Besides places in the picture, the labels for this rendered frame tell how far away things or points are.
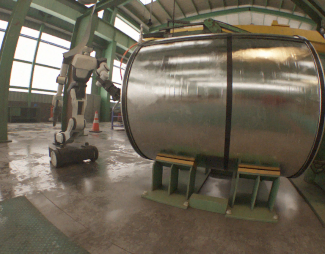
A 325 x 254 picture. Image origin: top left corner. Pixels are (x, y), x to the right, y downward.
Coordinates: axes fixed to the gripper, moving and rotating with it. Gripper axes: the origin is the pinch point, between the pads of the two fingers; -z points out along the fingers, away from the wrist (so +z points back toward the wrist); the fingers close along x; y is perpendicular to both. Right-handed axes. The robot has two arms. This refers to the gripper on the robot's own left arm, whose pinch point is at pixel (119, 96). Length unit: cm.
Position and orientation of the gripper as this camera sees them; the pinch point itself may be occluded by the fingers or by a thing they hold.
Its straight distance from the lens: 143.6
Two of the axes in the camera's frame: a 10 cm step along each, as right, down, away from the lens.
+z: -7.2, -7.0, 0.5
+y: 4.8, -4.4, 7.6
